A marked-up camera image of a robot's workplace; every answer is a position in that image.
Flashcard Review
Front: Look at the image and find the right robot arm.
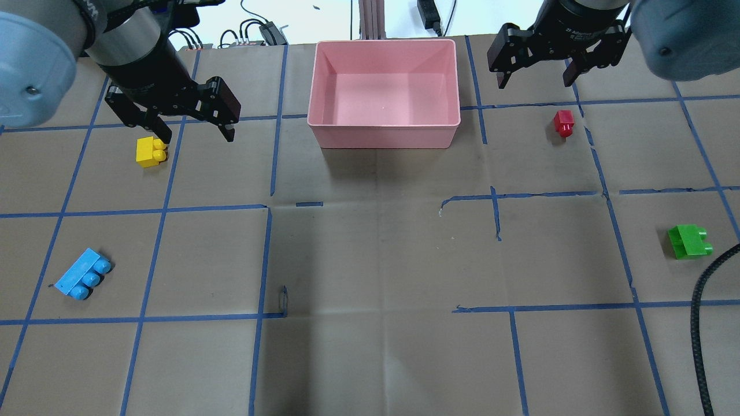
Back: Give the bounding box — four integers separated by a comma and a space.
488, 1, 739, 89

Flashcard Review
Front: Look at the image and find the aluminium frame post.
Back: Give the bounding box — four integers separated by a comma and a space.
358, 0, 386, 40

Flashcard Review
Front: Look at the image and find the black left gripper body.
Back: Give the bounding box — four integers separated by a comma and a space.
104, 44, 241, 127

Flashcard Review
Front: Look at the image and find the red toy block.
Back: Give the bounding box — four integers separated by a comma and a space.
553, 110, 575, 139

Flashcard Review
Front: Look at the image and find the blue toy block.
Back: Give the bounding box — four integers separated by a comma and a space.
53, 248, 113, 300

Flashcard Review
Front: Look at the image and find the black braided cable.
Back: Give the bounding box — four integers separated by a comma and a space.
690, 243, 740, 416

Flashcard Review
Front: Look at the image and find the green toy block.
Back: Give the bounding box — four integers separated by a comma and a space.
668, 224, 714, 260

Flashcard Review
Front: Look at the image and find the yellow toy block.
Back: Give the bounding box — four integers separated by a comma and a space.
135, 135, 168, 168

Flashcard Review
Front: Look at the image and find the black power adapter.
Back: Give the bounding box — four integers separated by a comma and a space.
416, 0, 442, 37

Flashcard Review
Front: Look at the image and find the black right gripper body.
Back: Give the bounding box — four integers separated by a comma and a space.
488, 1, 631, 68

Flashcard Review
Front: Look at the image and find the pink plastic box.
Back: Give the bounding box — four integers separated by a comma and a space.
307, 39, 461, 149

